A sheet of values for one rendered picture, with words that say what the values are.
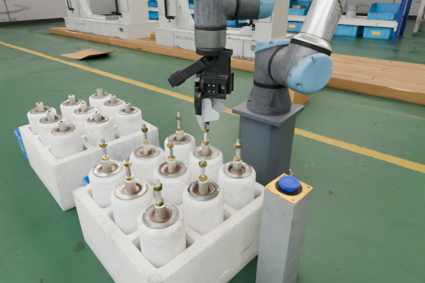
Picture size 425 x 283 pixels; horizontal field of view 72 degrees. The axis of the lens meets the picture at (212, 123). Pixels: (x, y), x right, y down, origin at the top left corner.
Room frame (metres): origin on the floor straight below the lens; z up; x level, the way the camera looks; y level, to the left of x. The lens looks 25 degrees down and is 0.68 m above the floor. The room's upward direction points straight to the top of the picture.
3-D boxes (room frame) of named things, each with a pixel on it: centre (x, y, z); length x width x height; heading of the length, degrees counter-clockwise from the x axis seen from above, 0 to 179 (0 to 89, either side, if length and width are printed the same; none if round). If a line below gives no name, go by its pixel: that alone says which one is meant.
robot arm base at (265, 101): (0.94, -0.19, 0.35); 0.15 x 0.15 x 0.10
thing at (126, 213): (0.55, 0.19, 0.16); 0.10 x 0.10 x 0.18
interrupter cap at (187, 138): (0.80, 0.10, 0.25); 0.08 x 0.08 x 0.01
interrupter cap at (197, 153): (0.71, 0.02, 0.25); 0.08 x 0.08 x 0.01
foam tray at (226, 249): (0.63, 0.10, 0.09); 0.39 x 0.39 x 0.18; 44
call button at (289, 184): (0.47, -0.15, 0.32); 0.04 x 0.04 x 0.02
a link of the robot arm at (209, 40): (0.71, 0.00, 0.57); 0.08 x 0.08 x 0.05
